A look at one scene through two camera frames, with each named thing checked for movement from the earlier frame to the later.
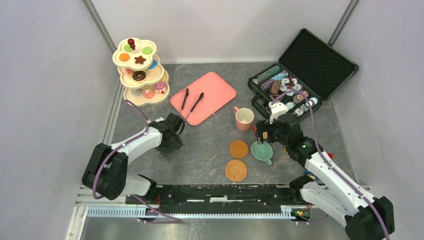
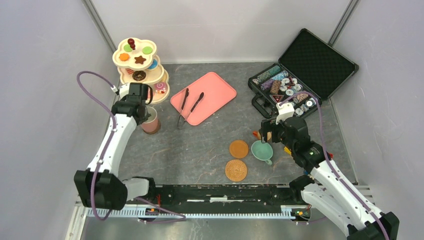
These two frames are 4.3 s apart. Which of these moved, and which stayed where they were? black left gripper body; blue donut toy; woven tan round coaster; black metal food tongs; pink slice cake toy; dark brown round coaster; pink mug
Moved: pink mug; black left gripper body; dark brown round coaster
Stayed: pink slice cake toy; blue donut toy; black metal food tongs; woven tan round coaster
